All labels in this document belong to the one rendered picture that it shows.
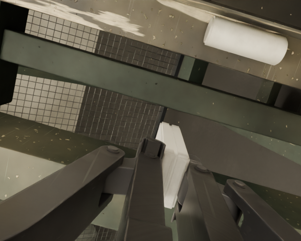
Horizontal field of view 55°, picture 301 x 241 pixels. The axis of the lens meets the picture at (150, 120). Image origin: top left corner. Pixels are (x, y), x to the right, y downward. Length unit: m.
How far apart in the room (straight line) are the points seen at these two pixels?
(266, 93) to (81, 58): 1.57
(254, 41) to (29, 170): 0.26
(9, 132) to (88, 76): 0.12
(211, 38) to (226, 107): 0.12
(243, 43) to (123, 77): 0.16
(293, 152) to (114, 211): 0.78
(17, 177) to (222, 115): 0.26
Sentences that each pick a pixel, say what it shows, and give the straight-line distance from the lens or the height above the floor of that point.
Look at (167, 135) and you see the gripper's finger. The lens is 0.18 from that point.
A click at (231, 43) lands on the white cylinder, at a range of 0.31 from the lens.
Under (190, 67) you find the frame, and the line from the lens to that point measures 1.44.
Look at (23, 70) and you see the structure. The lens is 1.05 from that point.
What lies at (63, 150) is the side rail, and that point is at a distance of 0.35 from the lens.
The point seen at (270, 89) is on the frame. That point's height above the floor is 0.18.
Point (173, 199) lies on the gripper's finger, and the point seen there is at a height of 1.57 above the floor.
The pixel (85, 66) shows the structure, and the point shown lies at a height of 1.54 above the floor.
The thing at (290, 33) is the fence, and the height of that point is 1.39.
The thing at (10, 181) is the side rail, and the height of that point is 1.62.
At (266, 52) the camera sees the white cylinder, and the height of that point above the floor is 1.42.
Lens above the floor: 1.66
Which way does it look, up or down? 32 degrees down
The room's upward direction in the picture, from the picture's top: 81 degrees counter-clockwise
